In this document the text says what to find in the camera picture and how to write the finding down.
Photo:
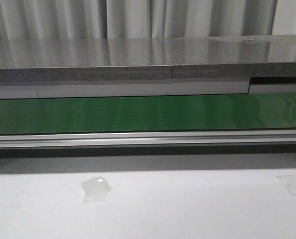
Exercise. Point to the grey conveyor back guard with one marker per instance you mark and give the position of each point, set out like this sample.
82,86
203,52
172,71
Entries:
169,87

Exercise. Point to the green conveyor belt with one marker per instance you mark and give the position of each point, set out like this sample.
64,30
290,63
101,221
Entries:
148,113

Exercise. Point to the clear tape patch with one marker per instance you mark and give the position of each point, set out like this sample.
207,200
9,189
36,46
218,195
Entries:
289,183
95,190

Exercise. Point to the clear tape patch right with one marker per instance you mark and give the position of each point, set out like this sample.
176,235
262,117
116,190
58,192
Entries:
289,183

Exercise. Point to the clear tape patch left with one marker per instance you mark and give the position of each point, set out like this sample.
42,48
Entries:
95,190

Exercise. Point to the aluminium conveyor front rail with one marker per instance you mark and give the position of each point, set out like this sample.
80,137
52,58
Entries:
148,138

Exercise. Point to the white pleated curtain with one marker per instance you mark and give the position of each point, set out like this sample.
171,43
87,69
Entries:
111,19

